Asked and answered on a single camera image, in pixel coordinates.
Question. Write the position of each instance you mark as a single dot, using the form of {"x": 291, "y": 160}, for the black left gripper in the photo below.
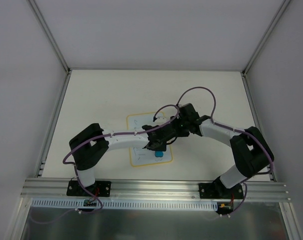
{"x": 156, "y": 144}

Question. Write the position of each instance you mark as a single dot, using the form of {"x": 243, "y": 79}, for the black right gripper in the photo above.
{"x": 188, "y": 120}

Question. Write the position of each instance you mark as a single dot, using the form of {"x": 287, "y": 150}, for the blue foam whiteboard eraser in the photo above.
{"x": 159, "y": 154}

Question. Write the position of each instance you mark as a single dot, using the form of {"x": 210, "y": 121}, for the yellow framed small whiteboard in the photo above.
{"x": 143, "y": 157}

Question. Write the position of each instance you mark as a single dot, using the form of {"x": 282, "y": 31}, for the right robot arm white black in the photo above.
{"x": 250, "y": 150}

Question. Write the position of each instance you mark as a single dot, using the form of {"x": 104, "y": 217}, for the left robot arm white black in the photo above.
{"x": 91, "y": 144}

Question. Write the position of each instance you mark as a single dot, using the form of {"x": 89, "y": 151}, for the aluminium mounting rail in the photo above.
{"x": 257, "y": 191}

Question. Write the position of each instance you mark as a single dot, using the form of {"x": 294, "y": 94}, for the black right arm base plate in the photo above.
{"x": 217, "y": 191}

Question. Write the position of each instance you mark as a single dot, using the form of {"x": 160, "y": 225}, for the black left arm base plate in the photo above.
{"x": 99, "y": 188}

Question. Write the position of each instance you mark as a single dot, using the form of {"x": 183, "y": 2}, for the white slotted cable duct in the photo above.
{"x": 122, "y": 204}

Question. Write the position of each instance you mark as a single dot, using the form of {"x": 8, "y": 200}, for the right aluminium frame post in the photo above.
{"x": 266, "y": 35}

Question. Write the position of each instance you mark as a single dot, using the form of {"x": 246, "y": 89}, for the aluminium frame post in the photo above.
{"x": 266, "y": 35}
{"x": 48, "y": 33}

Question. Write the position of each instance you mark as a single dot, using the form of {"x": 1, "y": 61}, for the left aluminium frame post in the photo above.
{"x": 48, "y": 33}

